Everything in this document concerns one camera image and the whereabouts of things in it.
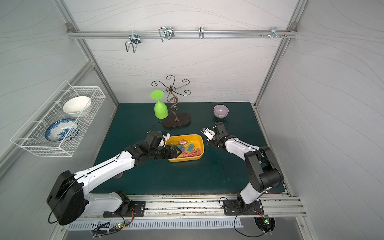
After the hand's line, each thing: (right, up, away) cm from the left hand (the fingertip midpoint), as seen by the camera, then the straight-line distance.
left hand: (176, 153), depth 80 cm
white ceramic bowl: (-51, +25, -6) cm, 57 cm away
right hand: (+22, +9, +15) cm, 28 cm away
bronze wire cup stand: (-6, +17, +28) cm, 34 cm away
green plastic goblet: (-10, +24, +6) cm, 27 cm away
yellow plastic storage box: (+12, +5, +16) cm, 21 cm away
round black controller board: (+45, -32, -9) cm, 56 cm away
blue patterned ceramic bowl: (-49, +14, -15) cm, 53 cm away
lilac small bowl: (+30, +25, +34) cm, 52 cm away
